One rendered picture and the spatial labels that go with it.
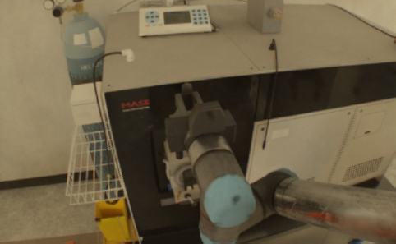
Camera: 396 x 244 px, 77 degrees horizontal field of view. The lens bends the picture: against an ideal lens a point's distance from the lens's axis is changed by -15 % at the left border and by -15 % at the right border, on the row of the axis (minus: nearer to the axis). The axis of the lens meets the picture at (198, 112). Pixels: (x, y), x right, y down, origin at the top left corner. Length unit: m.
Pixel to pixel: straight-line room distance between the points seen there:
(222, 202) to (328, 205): 0.16
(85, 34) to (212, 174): 1.15
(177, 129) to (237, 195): 0.19
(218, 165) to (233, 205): 0.07
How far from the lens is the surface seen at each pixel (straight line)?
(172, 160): 0.75
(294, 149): 1.01
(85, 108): 1.08
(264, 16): 1.01
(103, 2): 1.79
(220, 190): 0.43
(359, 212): 0.43
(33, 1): 1.85
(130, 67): 0.78
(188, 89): 0.64
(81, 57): 1.50
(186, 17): 1.01
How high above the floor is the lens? 1.77
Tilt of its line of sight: 35 degrees down
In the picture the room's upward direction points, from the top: straight up
